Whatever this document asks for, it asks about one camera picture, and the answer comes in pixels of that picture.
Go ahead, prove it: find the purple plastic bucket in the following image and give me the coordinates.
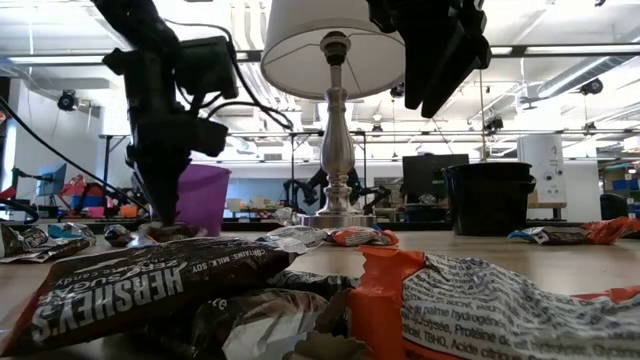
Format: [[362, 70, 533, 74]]
[[174, 163, 233, 238]]

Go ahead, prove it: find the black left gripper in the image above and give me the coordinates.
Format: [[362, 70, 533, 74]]
[[102, 47, 230, 225]]

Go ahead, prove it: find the brown Hershey's candy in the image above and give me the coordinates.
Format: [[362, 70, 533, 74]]
[[0, 222, 51, 259], [138, 221, 202, 245], [0, 237, 294, 357], [134, 288, 351, 360], [542, 226, 594, 246], [272, 269, 361, 301], [103, 224, 135, 247], [0, 242, 92, 265]]

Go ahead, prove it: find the shelf with blue bins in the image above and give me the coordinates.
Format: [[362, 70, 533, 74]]
[[602, 160, 640, 207]]

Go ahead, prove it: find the wooden side table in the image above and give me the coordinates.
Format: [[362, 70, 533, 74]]
[[527, 201, 569, 221]]

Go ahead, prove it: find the blue screen monitor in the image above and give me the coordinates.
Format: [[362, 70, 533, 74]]
[[35, 162, 69, 198]]

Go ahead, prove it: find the black aluminium table frame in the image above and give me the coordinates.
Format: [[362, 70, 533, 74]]
[[219, 217, 456, 233]]

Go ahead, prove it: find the silver ceiling duct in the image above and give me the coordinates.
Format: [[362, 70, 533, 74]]
[[537, 53, 640, 100]]

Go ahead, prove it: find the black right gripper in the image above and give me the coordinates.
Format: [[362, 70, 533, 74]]
[[367, 0, 494, 119]]

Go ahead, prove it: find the black plastic bucket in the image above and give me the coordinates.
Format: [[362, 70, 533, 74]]
[[442, 161, 537, 238]]

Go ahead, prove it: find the white shade silver table lamp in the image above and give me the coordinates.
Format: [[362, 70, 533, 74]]
[[260, 0, 407, 230]]

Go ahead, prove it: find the ceiling light strip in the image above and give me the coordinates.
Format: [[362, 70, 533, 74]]
[[524, 44, 640, 55], [7, 54, 109, 65]]

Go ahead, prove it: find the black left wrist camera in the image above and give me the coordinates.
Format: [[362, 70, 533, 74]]
[[178, 35, 240, 100]]

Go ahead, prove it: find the orange Reese's candy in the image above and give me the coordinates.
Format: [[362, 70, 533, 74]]
[[324, 226, 401, 248], [347, 244, 640, 360], [582, 216, 640, 245]]

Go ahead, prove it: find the black computer monitor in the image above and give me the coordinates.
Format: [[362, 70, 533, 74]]
[[402, 153, 471, 197]]

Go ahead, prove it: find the black thin cable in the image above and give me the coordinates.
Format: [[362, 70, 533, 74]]
[[0, 96, 149, 214]]

